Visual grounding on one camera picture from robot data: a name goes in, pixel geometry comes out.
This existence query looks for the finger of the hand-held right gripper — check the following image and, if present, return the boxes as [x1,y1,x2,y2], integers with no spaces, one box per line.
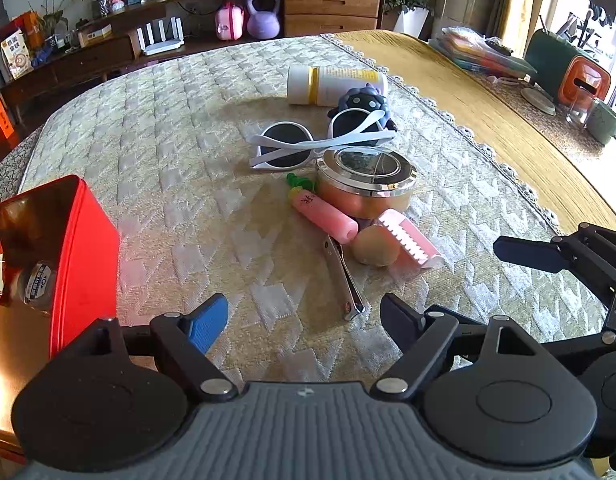
[493,222,616,297]
[539,300,616,377]

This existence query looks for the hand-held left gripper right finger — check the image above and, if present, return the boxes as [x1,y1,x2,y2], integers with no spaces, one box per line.
[370,293,541,401]

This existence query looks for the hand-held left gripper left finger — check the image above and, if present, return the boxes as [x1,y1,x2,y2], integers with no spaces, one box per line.
[95,293,239,403]

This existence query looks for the silver nail clipper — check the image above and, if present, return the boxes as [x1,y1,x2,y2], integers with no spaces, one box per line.
[322,235,366,322]

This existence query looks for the beige makeup sponge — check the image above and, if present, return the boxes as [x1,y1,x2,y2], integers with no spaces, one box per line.
[351,224,403,267]

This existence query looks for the pink comb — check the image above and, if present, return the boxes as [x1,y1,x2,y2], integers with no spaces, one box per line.
[377,208,445,271]

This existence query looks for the pink tube green cap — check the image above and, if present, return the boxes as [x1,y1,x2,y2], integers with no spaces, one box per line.
[290,187,359,245]

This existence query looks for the red tin box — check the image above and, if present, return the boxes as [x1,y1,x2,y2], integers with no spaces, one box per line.
[0,175,121,361]

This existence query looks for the white sunglasses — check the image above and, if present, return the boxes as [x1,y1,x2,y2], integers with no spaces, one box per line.
[245,107,396,171]

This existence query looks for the green mug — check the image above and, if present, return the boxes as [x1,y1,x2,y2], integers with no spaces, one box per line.
[585,100,616,146]

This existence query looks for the clear glass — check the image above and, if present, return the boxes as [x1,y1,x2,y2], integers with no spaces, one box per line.
[565,92,596,126]

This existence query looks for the white round coaster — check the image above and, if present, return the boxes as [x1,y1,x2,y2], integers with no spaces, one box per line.
[520,85,559,117]

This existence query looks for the small round labelled jar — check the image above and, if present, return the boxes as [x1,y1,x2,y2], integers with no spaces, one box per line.
[15,260,61,318]

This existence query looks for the yellow tablecloth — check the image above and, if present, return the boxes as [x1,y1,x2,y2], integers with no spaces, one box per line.
[335,30,616,236]

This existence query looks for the quilted beige mat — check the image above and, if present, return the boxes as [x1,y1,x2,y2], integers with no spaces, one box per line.
[18,35,609,376]

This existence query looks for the bagged stack of folders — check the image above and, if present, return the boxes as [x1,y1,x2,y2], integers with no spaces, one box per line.
[430,25,539,81]

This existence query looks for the blue sheep toy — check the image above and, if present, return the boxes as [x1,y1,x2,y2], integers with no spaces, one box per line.
[328,85,399,133]

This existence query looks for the white bottle yellow band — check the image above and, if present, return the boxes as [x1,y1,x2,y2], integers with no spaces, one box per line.
[287,64,389,107]

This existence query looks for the grey patterned table cover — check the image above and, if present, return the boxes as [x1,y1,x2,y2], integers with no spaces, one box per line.
[0,127,46,196]

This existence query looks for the yellow curtain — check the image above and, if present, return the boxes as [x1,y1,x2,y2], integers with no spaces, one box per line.
[503,0,554,56]

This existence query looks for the white router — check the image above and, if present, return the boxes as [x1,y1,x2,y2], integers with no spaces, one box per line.
[136,17,185,57]

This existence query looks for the orange gift bag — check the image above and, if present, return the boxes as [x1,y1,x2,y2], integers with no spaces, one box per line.
[0,97,16,148]

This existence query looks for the pink small case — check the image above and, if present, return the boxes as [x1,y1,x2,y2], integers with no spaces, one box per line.
[215,2,245,41]

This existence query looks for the purple kettlebell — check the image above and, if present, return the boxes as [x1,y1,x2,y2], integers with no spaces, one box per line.
[245,0,279,40]

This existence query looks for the small cardboard box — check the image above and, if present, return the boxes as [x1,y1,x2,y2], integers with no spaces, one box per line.
[78,22,113,48]

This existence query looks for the wooden cabinet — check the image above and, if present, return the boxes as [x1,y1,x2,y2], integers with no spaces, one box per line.
[0,0,386,126]

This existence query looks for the white orange snack bag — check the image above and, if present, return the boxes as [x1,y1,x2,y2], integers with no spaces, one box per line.
[0,30,33,81]

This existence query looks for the small green plant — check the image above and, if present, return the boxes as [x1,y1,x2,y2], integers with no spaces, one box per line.
[35,0,71,41]

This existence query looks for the red paper bag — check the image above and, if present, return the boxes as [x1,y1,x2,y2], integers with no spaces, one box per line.
[0,10,46,51]

